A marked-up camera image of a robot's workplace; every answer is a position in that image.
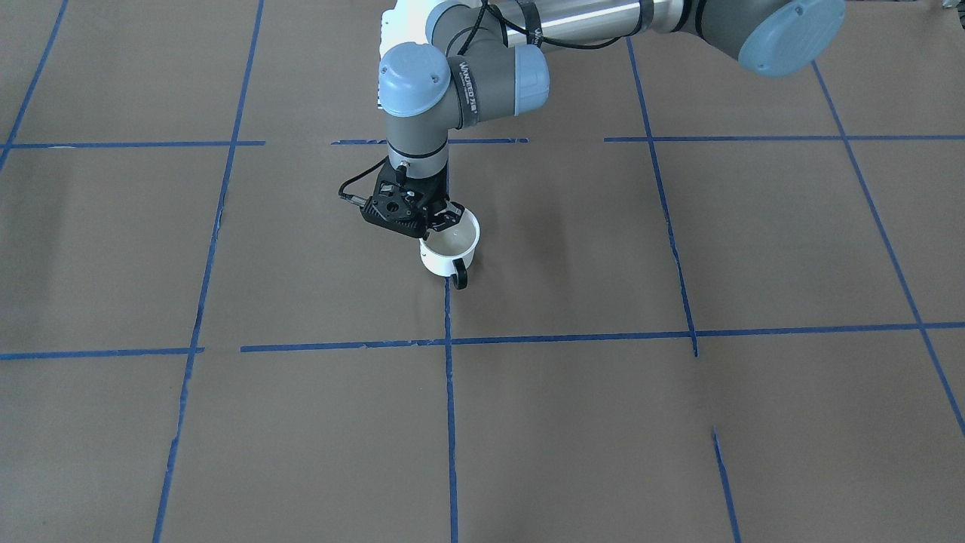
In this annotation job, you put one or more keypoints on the white smiley mug black handle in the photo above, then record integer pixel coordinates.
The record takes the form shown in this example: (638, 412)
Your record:
(450, 253)

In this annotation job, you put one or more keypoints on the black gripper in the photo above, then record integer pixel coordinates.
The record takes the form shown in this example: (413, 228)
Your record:
(436, 194)

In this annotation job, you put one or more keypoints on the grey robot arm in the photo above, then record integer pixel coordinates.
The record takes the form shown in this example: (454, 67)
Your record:
(449, 65)

